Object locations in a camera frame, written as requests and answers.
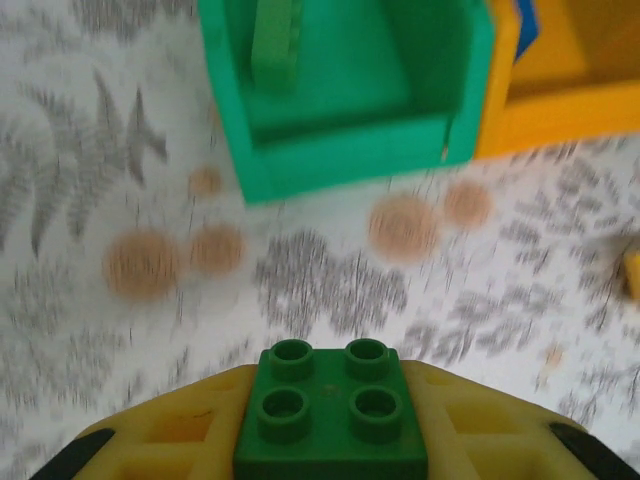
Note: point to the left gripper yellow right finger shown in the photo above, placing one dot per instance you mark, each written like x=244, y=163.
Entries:
x=490, y=440

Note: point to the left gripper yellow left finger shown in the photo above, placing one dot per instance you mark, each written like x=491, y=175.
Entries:
x=165, y=450

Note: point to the green square lego brick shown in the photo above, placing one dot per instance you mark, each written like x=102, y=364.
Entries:
x=330, y=425

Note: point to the yellow lego brick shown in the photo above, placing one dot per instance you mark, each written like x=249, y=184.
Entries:
x=634, y=275

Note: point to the yellow plastic bin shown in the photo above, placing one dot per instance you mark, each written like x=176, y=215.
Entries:
x=575, y=115

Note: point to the green plastic bin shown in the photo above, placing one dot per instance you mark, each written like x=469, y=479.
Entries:
x=350, y=100

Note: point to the blue lego brick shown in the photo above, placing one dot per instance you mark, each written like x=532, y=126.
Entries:
x=527, y=25

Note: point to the green long lego brick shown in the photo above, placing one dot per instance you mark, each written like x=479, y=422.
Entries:
x=275, y=45

